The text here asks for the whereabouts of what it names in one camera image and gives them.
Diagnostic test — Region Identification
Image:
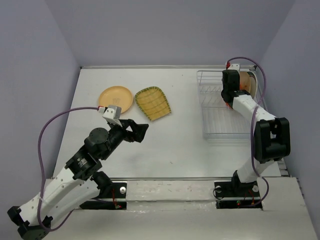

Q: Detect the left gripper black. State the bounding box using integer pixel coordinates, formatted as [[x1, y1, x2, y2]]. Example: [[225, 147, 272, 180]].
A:
[[101, 118, 150, 160]]

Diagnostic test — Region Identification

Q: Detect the small beige patterned plate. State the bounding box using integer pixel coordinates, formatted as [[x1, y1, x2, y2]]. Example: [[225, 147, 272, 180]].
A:
[[239, 71, 251, 92]]

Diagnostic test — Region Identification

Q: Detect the white plate green red rim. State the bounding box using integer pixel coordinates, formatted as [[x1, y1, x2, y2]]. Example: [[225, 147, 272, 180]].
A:
[[251, 72, 258, 98]]

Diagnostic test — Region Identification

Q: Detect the round yellow plate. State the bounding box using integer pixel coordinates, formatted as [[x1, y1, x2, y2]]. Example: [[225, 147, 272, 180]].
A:
[[98, 86, 134, 114]]

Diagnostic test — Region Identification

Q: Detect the beige painted plate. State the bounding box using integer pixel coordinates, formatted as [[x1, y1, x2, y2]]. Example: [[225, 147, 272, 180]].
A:
[[248, 72, 257, 98]]

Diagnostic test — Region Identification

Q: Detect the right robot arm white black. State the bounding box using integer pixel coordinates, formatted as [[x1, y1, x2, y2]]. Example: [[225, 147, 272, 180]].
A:
[[221, 69, 291, 197]]

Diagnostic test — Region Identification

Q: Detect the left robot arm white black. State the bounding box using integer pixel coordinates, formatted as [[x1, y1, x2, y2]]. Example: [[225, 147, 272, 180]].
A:
[[7, 119, 149, 240]]

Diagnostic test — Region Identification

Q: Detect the green yellow woven-pattern plate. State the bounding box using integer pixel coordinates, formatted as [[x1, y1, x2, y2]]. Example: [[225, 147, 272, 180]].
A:
[[134, 86, 172, 122]]

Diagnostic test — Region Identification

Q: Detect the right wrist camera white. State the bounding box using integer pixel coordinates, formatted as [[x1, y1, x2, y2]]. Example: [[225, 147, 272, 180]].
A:
[[226, 61, 241, 71]]

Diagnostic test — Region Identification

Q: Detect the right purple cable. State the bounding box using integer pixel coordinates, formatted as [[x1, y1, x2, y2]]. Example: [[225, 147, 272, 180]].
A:
[[226, 56, 270, 207]]

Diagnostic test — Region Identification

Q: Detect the purple cable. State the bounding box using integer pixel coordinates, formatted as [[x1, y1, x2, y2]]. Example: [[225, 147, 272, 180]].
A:
[[36, 106, 106, 231], [226, 56, 270, 207]]

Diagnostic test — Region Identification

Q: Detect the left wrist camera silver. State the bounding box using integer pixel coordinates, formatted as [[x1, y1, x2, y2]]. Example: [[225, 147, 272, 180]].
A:
[[102, 105, 122, 126]]

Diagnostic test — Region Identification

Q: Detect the white wire dish rack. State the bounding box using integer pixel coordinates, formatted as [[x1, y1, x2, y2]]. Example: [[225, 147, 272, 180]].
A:
[[197, 70, 250, 141]]

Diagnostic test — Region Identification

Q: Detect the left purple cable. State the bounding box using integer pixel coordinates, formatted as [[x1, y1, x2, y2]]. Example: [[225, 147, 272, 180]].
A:
[[36, 106, 106, 231]]

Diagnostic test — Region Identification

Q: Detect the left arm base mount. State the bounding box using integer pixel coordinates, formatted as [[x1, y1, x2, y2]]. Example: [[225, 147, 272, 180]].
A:
[[79, 181, 128, 210]]

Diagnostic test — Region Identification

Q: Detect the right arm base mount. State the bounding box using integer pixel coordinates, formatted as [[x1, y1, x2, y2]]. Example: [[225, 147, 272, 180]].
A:
[[212, 181, 263, 210]]

